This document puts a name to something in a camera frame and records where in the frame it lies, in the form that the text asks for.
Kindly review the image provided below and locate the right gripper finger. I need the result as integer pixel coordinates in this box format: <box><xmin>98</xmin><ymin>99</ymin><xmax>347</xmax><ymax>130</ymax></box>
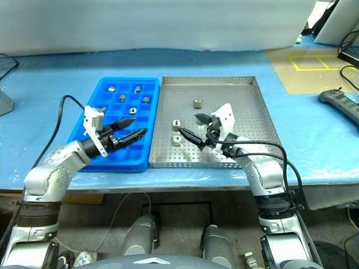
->
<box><xmin>178</xmin><ymin>127</ymin><xmax>209</xmax><ymax>153</ymax></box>
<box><xmin>194</xmin><ymin>113</ymin><xmax>216</xmax><ymax>126</ymax></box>

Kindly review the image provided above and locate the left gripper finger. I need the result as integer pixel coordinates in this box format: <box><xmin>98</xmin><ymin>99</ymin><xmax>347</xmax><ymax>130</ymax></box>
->
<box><xmin>113</xmin><ymin>128</ymin><xmax>149</xmax><ymax>150</ymax></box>
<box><xmin>111</xmin><ymin>118</ymin><xmax>137</xmax><ymax>132</ymax></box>

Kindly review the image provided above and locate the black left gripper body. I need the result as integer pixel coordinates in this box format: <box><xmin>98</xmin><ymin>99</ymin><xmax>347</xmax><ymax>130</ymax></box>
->
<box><xmin>96</xmin><ymin>125</ymin><xmax>118</xmax><ymax>155</ymax></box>

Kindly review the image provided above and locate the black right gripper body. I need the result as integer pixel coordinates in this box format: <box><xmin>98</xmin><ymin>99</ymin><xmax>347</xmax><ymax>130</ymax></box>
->
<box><xmin>205</xmin><ymin>117</ymin><xmax>225</xmax><ymax>151</ymax></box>

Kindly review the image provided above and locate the blue compartment tray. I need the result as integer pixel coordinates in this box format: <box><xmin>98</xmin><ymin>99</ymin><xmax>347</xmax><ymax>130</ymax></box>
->
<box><xmin>66</xmin><ymin>77</ymin><xmax>161</xmax><ymax>173</ymax></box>

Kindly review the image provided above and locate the perforated metal tray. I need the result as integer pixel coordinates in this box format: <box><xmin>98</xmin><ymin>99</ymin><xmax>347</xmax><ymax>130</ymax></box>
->
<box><xmin>148</xmin><ymin>75</ymin><xmax>281</xmax><ymax>170</ymax></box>

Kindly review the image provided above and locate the blue table cover sheet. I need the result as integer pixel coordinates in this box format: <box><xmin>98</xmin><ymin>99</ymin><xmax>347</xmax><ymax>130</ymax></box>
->
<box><xmin>0</xmin><ymin>44</ymin><xmax>359</xmax><ymax>194</ymax></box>

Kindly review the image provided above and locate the brown cardboard mat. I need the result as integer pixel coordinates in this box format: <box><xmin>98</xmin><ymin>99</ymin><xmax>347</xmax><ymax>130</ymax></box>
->
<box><xmin>265</xmin><ymin>46</ymin><xmax>359</xmax><ymax>95</ymax></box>

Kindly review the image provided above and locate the grey left robot leg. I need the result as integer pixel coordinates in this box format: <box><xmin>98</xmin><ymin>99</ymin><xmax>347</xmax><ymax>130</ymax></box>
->
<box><xmin>123</xmin><ymin>214</ymin><xmax>160</xmax><ymax>257</ymax></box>

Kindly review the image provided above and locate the grey robot leg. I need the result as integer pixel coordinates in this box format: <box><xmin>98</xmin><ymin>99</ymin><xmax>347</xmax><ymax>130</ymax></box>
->
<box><xmin>200</xmin><ymin>224</ymin><xmax>239</xmax><ymax>261</ymax></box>
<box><xmin>123</xmin><ymin>214</ymin><xmax>160</xmax><ymax>257</ymax></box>

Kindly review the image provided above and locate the large white backdrop board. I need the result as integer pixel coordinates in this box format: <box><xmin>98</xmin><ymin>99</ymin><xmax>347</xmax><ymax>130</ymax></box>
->
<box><xmin>0</xmin><ymin>0</ymin><xmax>340</xmax><ymax>57</ymax></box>

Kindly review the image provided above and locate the grey right robot leg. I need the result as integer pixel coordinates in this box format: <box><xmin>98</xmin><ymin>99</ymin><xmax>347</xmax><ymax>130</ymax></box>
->
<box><xmin>200</xmin><ymin>224</ymin><xmax>239</xmax><ymax>261</ymax></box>

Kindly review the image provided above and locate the white patterned bundle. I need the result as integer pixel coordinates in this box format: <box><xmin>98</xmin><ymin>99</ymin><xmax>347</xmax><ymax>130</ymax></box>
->
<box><xmin>74</xmin><ymin>251</ymin><xmax>98</xmax><ymax>267</ymax></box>

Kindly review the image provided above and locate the grey robot torso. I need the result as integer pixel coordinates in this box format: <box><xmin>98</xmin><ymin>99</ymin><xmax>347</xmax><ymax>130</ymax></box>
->
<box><xmin>74</xmin><ymin>253</ymin><xmax>214</xmax><ymax>269</ymax></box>

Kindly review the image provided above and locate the grey handheld controller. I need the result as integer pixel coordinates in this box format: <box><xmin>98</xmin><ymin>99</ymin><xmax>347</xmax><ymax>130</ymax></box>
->
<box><xmin>319</xmin><ymin>88</ymin><xmax>359</xmax><ymax>126</ymax></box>

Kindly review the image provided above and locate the small metal plug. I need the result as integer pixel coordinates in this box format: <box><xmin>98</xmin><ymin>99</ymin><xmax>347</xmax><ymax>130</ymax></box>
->
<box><xmin>243</xmin><ymin>252</ymin><xmax>257</xmax><ymax>269</ymax></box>

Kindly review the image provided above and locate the black flat device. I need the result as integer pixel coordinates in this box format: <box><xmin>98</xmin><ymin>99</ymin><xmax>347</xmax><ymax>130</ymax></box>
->
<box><xmin>338</xmin><ymin>47</ymin><xmax>359</xmax><ymax>68</ymax></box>

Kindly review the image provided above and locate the small white leaning board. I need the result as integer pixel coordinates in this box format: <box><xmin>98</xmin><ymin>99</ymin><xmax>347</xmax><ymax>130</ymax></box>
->
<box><xmin>314</xmin><ymin>0</ymin><xmax>359</xmax><ymax>47</ymax></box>

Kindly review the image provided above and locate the black round floor base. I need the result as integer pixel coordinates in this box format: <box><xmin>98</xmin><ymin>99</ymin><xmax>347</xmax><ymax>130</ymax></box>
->
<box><xmin>312</xmin><ymin>240</ymin><xmax>351</xmax><ymax>269</ymax></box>

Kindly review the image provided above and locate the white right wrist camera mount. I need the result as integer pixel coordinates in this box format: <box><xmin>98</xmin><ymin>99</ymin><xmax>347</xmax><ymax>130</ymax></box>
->
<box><xmin>210</xmin><ymin>103</ymin><xmax>239</xmax><ymax>142</ymax></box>

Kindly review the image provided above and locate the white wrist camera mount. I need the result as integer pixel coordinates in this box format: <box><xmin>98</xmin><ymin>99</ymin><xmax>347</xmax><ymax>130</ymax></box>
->
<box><xmin>82</xmin><ymin>105</ymin><xmax>109</xmax><ymax>157</ymax></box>
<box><xmin>210</xmin><ymin>103</ymin><xmax>239</xmax><ymax>142</ymax></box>

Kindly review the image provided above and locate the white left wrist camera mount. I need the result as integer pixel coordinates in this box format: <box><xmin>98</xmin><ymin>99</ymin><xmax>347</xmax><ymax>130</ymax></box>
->
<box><xmin>82</xmin><ymin>105</ymin><xmax>109</xmax><ymax>157</ymax></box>

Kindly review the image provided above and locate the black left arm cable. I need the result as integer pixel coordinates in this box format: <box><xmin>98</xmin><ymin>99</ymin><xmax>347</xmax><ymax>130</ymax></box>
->
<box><xmin>0</xmin><ymin>95</ymin><xmax>86</xmax><ymax>244</ymax></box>

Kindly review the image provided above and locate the thin grey cable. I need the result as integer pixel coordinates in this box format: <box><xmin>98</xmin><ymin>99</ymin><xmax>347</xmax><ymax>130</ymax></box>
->
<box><xmin>95</xmin><ymin>193</ymin><xmax>154</xmax><ymax>253</ymax></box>

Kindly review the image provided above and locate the black looped power cable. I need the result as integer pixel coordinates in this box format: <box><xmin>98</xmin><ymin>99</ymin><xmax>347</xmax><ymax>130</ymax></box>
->
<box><xmin>0</xmin><ymin>53</ymin><xmax>19</xmax><ymax>82</ymax></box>

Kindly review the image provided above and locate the black curved cable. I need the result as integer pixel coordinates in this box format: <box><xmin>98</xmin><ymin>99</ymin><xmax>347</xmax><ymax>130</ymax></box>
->
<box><xmin>340</xmin><ymin>66</ymin><xmax>359</xmax><ymax>93</ymax></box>

